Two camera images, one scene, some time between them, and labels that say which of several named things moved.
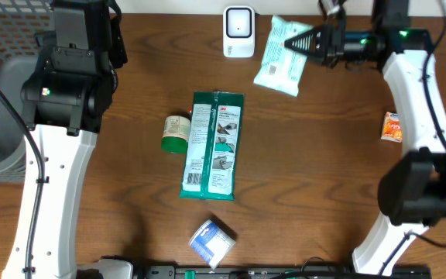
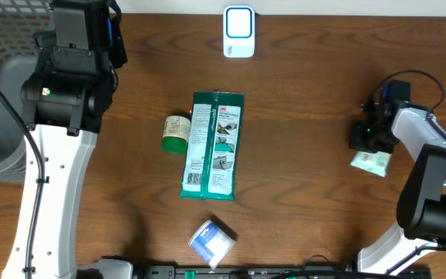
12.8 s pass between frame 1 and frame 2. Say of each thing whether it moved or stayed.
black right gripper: moved
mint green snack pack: moved
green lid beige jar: stayed
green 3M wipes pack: stayed
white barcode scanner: stayed
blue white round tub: stayed
